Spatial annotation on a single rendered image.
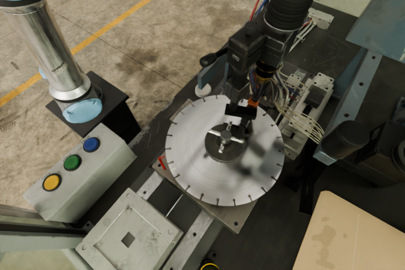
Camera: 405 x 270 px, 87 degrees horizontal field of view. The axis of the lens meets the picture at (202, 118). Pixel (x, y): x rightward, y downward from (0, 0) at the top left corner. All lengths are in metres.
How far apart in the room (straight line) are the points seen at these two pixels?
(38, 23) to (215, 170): 0.53
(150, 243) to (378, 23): 0.65
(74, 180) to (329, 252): 0.77
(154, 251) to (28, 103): 1.93
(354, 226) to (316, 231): 0.12
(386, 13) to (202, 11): 2.33
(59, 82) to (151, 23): 1.97
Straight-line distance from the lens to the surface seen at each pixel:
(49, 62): 0.67
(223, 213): 0.66
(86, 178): 0.71
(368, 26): 0.50
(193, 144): 0.60
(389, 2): 0.48
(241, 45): 0.39
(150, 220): 0.62
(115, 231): 0.65
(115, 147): 0.71
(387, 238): 0.94
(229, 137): 0.56
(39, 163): 1.98
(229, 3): 2.83
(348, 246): 0.87
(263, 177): 0.59
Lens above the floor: 1.51
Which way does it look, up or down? 60 degrees down
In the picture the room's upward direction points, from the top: 1 degrees counter-clockwise
